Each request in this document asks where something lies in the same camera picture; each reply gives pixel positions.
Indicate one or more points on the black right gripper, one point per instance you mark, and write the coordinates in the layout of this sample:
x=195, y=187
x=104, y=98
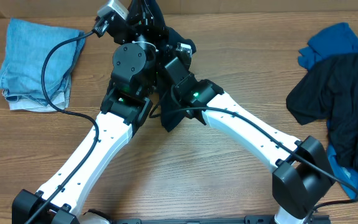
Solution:
x=173, y=51

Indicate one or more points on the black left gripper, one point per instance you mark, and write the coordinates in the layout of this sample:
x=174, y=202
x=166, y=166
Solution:
x=143, y=23

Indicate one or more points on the dark navy t-shirt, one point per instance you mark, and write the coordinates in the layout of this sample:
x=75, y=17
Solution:
x=174, y=82

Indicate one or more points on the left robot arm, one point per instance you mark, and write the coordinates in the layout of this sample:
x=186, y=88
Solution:
x=124, y=110

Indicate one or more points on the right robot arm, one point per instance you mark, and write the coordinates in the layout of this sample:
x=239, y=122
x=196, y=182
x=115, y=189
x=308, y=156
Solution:
x=300, y=169

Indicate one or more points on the folded white cloth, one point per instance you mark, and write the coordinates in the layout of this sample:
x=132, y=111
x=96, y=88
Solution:
x=61, y=99

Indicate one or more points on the folded light blue jeans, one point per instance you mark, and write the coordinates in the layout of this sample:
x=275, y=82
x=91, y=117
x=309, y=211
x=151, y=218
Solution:
x=27, y=46

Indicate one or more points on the bright blue shirt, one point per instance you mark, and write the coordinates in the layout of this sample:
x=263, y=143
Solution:
x=333, y=40

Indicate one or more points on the black t-shirt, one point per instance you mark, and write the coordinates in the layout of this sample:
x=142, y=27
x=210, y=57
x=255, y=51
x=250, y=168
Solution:
x=330, y=91

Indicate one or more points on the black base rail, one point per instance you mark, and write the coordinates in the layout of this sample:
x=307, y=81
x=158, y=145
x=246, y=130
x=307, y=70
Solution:
x=191, y=221

